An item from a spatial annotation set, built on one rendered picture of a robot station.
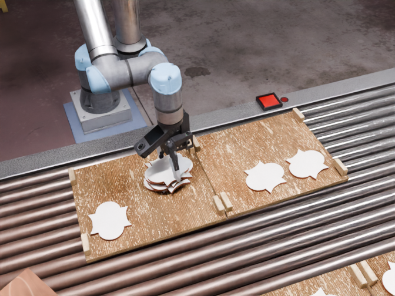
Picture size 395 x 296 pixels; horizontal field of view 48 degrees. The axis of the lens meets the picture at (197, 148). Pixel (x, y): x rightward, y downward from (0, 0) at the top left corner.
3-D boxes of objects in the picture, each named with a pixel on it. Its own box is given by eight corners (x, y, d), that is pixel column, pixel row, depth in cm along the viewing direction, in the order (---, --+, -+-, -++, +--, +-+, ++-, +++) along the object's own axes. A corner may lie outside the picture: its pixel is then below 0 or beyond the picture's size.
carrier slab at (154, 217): (69, 174, 145) (68, 171, 144) (188, 143, 154) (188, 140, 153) (87, 263, 121) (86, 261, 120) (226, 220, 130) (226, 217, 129)
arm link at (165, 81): (174, 56, 114) (185, 74, 109) (177, 91, 122) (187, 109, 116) (144, 63, 112) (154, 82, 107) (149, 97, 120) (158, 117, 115)
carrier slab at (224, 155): (188, 142, 154) (188, 139, 153) (294, 114, 163) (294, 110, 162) (228, 219, 131) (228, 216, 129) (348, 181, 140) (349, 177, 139)
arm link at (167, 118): (162, 117, 114) (148, 100, 119) (164, 130, 118) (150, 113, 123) (187, 107, 117) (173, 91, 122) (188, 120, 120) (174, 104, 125)
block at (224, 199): (218, 198, 134) (219, 192, 132) (224, 196, 135) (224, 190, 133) (227, 213, 130) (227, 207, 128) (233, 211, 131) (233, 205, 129)
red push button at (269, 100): (258, 100, 170) (258, 97, 169) (272, 97, 172) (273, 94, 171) (264, 110, 166) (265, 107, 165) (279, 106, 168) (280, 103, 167)
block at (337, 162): (331, 164, 143) (332, 158, 141) (336, 162, 144) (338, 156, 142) (342, 177, 139) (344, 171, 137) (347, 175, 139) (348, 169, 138)
